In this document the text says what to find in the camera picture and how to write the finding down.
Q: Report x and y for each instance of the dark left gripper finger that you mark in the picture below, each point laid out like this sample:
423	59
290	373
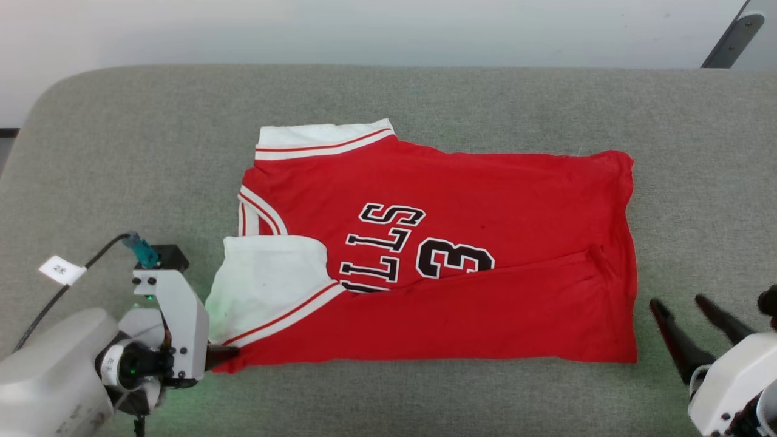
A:
220	354

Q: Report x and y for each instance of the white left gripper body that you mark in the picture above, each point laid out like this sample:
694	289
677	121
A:
185	328

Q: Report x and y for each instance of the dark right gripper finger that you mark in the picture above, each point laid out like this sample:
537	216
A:
683	346
728	321

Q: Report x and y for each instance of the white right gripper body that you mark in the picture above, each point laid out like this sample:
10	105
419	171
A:
737	376

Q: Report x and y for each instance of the red and white basketball jersey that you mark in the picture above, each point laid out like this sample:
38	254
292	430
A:
516	212

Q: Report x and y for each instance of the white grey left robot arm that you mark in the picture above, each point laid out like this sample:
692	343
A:
54	370

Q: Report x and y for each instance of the pale grey door panel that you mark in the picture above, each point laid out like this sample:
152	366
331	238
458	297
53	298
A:
765	51

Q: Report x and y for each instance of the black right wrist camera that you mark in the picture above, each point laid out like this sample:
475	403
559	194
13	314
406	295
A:
770	303

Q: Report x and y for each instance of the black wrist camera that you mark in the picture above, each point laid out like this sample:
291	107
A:
172	258
770	303

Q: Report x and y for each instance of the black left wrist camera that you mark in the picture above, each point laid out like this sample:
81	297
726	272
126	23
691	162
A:
172	258

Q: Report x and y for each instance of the teal left camera connector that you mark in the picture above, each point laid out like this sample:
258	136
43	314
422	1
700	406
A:
142	252

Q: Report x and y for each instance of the grey metal bracket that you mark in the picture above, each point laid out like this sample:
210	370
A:
742	33
713	54

